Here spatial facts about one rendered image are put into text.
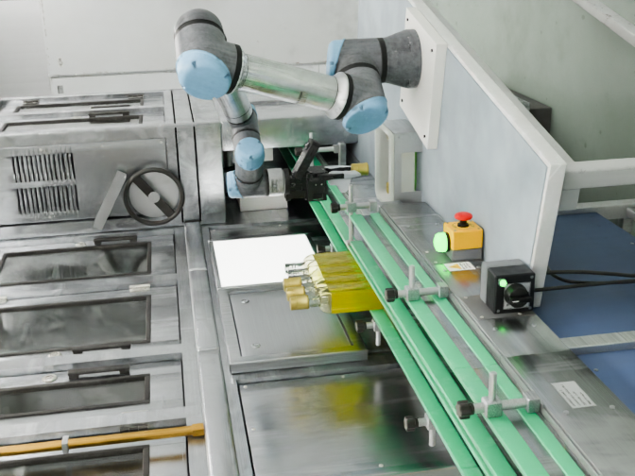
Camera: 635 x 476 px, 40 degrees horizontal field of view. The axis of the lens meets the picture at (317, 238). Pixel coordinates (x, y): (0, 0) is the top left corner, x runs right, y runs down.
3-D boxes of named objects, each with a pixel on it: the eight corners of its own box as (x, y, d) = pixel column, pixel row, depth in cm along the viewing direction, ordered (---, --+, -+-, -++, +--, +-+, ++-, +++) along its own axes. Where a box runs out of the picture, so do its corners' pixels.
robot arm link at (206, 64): (388, 68, 222) (183, 12, 196) (401, 112, 213) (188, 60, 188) (365, 99, 230) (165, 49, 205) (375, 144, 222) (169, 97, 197)
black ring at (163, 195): (186, 219, 317) (126, 224, 313) (181, 162, 309) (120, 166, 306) (186, 224, 312) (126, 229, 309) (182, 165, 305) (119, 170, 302)
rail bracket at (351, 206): (374, 240, 242) (330, 244, 240) (374, 181, 236) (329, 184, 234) (377, 244, 239) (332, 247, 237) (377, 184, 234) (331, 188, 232)
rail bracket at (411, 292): (445, 291, 184) (383, 297, 182) (446, 259, 181) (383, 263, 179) (451, 298, 180) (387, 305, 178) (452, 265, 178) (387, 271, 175)
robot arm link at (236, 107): (163, -7, 205) (226, 123, 246) (166, 26, 199) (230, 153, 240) (211, -20, 204) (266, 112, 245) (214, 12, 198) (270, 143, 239)
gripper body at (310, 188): (324, 192, 249) (282, 195, 247) (324, 162, 246) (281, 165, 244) (329, 200, 242) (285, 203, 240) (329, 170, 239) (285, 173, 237)
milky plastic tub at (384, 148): (403, 193, 259) (374, 195, 258) (403, 118, 251) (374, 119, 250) (420, 211, 243) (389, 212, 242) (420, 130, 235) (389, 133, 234)
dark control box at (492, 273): (520, 295, 177) (479, 298, 175) (522, 257, 174) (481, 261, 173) (536, 311, 169) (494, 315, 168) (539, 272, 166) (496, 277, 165)
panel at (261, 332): (308, 240, 300) (208, 247, 295) (308, 231, 299) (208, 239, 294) (368, 360, 217) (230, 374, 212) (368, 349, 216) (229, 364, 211)
